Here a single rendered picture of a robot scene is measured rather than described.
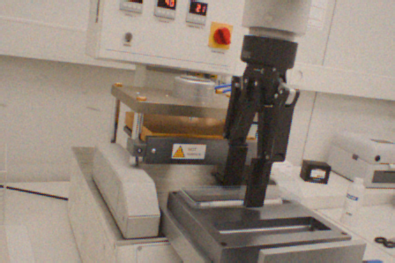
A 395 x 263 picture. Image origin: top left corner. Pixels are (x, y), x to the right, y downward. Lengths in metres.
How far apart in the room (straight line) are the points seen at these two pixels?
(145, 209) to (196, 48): 0.43
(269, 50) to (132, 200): 0.28
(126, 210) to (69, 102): 0.70
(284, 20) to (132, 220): 0.33
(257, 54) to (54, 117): 0.82
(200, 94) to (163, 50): 0.18
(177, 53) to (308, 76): 0.79
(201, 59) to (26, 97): 0.55
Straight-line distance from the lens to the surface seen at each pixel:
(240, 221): 0.53
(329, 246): 0.49
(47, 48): 1.15
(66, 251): 0.91
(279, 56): 0.53
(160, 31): 0.86
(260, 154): 0.54
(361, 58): 1.83
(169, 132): 0.67
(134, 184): 0.59
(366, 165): 1.59
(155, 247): 0.59
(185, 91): 0.72
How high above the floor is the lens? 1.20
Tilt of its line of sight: 12 degrees down
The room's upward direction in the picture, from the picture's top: 9 degrees clockwise
